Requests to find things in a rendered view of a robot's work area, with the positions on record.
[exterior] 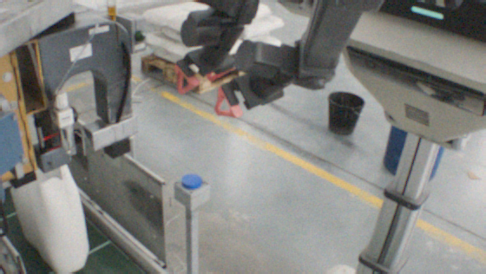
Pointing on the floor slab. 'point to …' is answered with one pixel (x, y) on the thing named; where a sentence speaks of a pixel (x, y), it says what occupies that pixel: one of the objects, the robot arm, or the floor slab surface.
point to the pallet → (176, 74)
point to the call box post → (192, 240)
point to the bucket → (344, 112)
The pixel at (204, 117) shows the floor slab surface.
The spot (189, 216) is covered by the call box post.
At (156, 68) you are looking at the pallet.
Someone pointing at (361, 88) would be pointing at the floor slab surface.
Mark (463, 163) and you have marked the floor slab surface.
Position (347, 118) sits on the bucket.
